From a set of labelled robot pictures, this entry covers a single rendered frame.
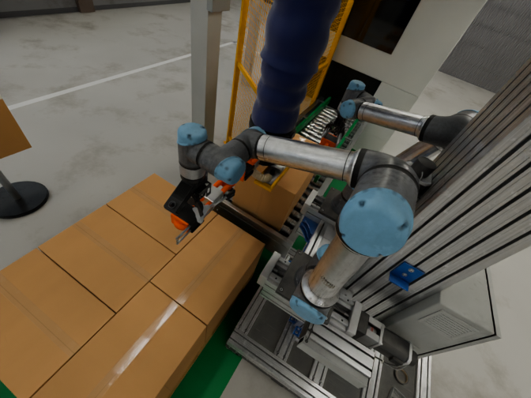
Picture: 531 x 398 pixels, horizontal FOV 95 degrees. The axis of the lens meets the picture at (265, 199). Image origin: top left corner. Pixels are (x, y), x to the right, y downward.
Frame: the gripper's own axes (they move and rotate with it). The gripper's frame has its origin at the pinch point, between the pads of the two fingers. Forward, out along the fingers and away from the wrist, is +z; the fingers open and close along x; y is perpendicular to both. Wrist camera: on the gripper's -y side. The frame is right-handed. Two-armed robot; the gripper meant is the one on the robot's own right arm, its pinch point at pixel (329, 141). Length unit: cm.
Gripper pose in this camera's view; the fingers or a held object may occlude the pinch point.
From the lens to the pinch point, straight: 150.7
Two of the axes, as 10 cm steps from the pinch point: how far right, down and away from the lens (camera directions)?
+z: -2.1, 6.4, 7.4
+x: 8.5, 4.9, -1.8
